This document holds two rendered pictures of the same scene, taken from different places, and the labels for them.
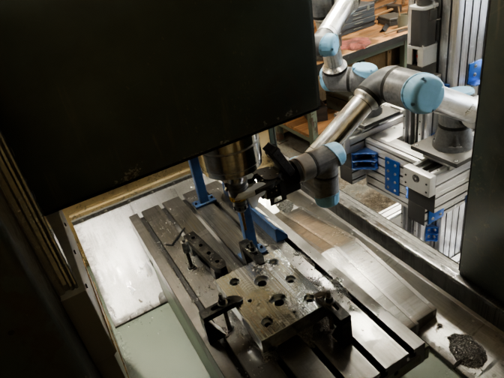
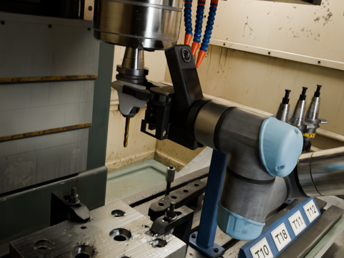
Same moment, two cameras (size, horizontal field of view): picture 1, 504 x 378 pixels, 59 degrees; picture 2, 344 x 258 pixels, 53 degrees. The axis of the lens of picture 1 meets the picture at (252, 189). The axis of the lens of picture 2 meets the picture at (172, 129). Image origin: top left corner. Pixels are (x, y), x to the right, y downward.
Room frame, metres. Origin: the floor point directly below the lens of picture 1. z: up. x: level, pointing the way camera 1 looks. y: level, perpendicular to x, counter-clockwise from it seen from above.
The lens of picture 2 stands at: (0.79, -0.60, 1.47)
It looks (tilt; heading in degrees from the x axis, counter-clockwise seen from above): 18 degrees down; 63
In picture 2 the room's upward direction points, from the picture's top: 8 degrees clockwise
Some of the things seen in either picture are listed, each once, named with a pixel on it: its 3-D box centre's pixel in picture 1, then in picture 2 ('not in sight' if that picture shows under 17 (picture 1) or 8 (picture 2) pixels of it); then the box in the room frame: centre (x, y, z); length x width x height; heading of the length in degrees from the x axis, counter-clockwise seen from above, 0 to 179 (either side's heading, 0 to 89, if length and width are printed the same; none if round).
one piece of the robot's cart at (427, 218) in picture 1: (447, 196); not in sight; (1.55, -0.83, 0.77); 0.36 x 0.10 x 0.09; 114
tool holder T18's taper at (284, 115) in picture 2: not in sight; (281, 115); (1.43, 0.06, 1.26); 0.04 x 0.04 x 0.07
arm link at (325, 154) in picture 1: (325, 159); (258, 143); (1.13, -0.22, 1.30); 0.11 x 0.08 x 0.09; 114
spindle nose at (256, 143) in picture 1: (227, 144); (138, 11); (1.01, 0.04, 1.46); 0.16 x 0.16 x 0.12
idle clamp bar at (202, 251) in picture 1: (206, 256); (178, 203); (1.26, 0.20, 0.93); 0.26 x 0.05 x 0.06; 29
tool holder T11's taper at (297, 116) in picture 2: not in sight; (299, 111); (1.53, 0.10, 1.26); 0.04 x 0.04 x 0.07
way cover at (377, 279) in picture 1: (328, 262); not in sight; (1.36, -0.25, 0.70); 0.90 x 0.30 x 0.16; 24
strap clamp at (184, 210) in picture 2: (253, 257); (170, 228); (1.15, 0.04, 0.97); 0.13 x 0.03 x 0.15; 24
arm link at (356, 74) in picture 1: (364, 78); not in sight; (1.98, -0.61, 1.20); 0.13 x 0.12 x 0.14; 57
